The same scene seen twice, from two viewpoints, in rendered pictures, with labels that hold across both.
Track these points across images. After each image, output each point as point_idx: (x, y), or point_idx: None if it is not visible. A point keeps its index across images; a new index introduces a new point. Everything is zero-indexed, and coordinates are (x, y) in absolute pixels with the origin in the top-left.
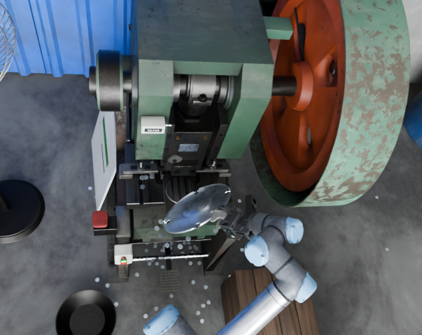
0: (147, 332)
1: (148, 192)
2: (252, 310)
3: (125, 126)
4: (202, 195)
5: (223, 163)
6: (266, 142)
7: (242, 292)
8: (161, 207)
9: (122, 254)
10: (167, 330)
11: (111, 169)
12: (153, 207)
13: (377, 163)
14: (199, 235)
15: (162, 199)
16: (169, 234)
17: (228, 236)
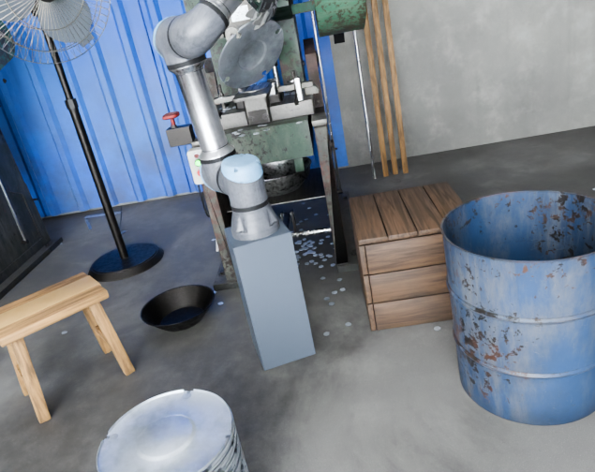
0: (153, 34)
1: (228, 111)
2: None
3: (217, 96)
4: (264, 61)
5: (307, 81)
6: None
7: (357, 206)
8: (242, 123)
9: (194, 150)
10: (168, 17)
11: None
12: (234, 125)
13: None
14: (294, 157)
15: (241, 110)
16: (256, 154)
17: (256, 6)
